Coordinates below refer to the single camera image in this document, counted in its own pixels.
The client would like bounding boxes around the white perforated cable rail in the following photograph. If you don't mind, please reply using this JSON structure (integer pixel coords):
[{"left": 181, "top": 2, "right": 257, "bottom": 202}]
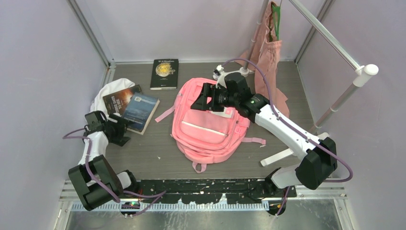
[{"left": 70, "top": 202, "right": 270, "bottom": 213}]

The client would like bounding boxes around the pink hanging garment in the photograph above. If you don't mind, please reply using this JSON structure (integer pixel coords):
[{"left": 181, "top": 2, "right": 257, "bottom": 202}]
[{"left": 236, "top": 0, "right": 290, "bottom": 117}]

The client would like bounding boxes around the blue grey book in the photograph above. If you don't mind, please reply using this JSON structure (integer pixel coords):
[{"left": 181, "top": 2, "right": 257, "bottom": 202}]
[{"left": 122, "top": 92, "right": 160, "bottom": 135}]

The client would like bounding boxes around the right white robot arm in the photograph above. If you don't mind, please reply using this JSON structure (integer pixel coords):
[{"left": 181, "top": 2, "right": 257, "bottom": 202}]
[{"left": 191, "top": 73, "right": 338, "bottom": 197}]

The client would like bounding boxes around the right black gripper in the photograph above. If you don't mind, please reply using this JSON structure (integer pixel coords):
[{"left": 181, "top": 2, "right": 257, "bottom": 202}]
[{"left": 191, "top": 83, "right": 238, "bottom": 112}]

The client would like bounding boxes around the green clothes hanger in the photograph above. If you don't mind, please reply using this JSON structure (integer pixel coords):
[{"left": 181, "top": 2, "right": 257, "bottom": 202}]
[{"left": 271, "top": 2, "right": 281, "bottom": 41}]

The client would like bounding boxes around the black book gold cover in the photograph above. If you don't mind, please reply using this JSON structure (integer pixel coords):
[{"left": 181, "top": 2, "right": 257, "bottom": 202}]
[{"left": 150, "top": 58, "right": 179, "bottom": 90}]

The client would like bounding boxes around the white clothes rack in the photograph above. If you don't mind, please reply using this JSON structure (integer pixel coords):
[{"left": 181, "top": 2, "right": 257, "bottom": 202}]
[{"left": 212, "top": 0, "right": 379, "bottom": 167}]

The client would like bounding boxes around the white cloth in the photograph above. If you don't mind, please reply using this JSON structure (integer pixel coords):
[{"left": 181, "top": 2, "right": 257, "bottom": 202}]
[{"left": 90, "top": 78, "right": 135, "bottom": 117}]

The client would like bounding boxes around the pink student backpack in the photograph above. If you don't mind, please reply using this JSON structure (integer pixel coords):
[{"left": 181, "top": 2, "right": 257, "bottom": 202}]
[{"left": 155, "top": 78, "right": 266, "bottom": 173}]

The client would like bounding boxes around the dark book orange cover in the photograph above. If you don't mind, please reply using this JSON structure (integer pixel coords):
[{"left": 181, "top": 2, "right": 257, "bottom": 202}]
[{"left": 103, "top": 85, "right": 142, "bottom": 115}]

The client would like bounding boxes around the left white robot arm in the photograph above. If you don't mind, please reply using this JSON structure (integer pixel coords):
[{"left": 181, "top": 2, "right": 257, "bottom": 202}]
[{"left": 68, "top": 110, "right": 140, "bottom": 211}]

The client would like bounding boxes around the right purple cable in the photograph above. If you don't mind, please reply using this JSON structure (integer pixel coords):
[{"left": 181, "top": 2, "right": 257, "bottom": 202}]
[{"left": 220, "top": 58, "right": 354, "bottom": 184}]

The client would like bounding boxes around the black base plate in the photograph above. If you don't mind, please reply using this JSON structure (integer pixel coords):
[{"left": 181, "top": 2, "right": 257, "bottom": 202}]
[{"left": 126, "top": 178, "right": 297, "bottom": 204}]

